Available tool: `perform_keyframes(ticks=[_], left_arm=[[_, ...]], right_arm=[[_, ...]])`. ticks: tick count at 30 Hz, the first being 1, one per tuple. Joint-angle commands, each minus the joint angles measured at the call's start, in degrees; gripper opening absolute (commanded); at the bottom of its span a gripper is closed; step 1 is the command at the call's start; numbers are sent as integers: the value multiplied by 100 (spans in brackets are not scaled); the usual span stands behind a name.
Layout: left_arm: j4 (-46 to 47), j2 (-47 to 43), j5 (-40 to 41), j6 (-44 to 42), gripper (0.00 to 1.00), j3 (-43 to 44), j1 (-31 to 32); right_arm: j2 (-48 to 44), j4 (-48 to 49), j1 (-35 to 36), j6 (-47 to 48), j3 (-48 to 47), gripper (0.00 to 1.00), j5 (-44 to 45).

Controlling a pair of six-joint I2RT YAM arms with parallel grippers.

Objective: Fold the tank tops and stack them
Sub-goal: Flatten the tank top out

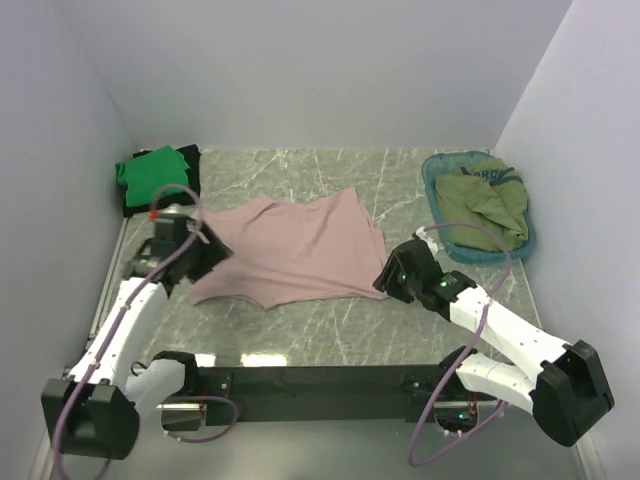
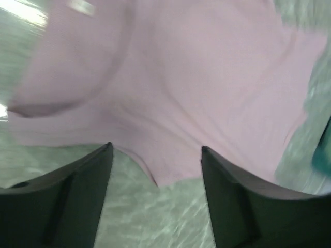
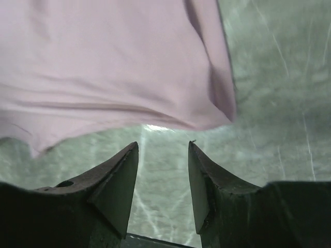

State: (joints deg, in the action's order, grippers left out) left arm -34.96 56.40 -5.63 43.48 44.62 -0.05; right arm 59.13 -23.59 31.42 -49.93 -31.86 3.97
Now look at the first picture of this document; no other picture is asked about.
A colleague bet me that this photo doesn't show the pink tank top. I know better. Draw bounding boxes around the pink tank top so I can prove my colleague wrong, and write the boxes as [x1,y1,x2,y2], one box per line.
[191,187,387,310]

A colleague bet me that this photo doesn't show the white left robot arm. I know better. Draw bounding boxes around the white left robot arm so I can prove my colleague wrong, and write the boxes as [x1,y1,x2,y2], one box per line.
[41,212,232,460]

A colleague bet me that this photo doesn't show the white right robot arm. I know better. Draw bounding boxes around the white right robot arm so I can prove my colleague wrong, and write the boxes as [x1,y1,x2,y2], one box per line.
[374,237,615,447]

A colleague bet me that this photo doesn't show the green folded tank top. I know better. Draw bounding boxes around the green folded tank top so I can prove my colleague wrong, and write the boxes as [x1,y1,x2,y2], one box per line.
[115,146,190,208]

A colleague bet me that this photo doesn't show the olive green tank top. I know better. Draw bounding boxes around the olive green tank top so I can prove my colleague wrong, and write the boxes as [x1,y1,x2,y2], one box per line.
[435,158,530,252]

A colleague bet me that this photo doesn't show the black folded tank top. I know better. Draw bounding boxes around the black folded tank top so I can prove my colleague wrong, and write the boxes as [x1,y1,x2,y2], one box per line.
[117,144,201,218]

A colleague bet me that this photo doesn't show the teal plastic basket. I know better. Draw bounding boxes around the teal plastic basket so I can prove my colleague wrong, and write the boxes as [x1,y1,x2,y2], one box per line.
[421,150,537,265]

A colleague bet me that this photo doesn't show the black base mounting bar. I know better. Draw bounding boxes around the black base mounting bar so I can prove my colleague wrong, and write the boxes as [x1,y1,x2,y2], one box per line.
[149,363,481,427]

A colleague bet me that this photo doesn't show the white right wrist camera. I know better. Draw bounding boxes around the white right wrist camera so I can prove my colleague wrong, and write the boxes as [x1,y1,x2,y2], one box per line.
[413,226,439,255]

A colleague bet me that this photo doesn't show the aluminium rail frame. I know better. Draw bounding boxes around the aluminium rail frame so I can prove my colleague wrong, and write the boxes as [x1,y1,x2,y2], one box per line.
[29,219,609,480]

